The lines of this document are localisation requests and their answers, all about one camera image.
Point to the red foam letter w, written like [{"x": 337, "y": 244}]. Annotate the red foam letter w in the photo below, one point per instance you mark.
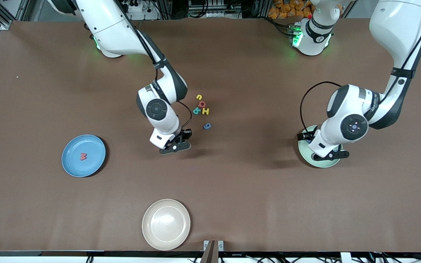
[{"x": 83, "y": 156}]

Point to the camera stand bracket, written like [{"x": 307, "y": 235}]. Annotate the camera stand bracket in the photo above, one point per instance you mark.
[{"x": 213, "y": 248}]

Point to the yellow foam letter H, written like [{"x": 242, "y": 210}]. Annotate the yellow foam letter H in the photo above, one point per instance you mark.
[{"x": 205, "y": 111}]

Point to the pink foam letter Q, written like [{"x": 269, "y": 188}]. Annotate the pink foam letter Q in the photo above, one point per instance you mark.
[{"x": 201, "y": 105}]

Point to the blue plate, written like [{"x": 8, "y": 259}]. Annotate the blue plate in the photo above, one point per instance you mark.
[{"x": 86, "y": 168}]

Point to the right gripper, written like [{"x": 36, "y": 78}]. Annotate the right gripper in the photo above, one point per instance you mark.
[{"x": 183, "y": 136}]

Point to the orange bagged items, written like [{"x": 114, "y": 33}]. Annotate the orange bagged items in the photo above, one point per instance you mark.
[{"x": 287, "y": 9}]

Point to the black electronics box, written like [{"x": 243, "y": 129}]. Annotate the black electronics box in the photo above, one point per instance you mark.
[{"x": 214, "y": 7}]

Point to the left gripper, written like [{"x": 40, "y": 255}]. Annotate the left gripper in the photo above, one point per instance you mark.
[{"x": 303, "y": 136}]

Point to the aluminium table edge rail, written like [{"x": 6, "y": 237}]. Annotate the aluminium table edge rail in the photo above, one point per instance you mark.
[{"x": 86, "y": 254}]

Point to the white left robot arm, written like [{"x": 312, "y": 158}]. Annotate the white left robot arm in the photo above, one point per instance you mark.
[{"x": 397, "y": 29}]

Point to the white power strip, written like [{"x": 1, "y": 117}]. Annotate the white power strip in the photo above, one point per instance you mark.
[{"x": 141, "y": 7}]

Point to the green plate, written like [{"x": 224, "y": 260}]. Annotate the green plate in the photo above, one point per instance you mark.
[{"x": 303, "y": 151}]

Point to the beige plate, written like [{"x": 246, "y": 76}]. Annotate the beige plate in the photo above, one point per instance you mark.
[{"x": 166, "y": 224}]

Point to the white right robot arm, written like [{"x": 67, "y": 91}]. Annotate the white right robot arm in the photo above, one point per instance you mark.
[{"x": 115, "y": 25}]

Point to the teal foam letter R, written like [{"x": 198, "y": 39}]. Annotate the teal foam letter R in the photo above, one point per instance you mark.
[{"x": 196, "y": 111}]

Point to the blue foam letter g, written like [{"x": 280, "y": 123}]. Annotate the blue foam letter g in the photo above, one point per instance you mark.
[{"x": 207, "y": 126}]

